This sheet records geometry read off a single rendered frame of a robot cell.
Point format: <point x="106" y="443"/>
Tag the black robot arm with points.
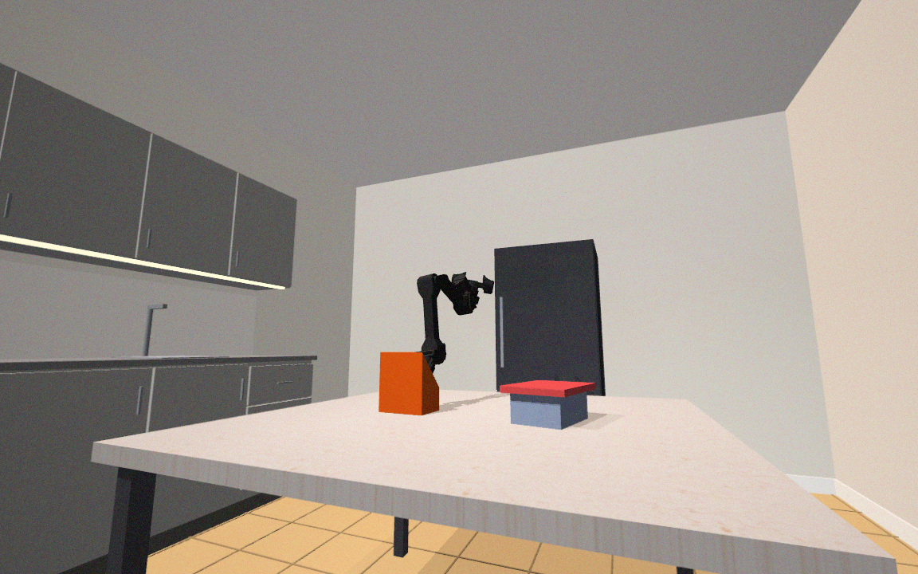
<point x="464" y="301"/>

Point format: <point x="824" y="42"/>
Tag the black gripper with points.
<point x="487" y="284"/>

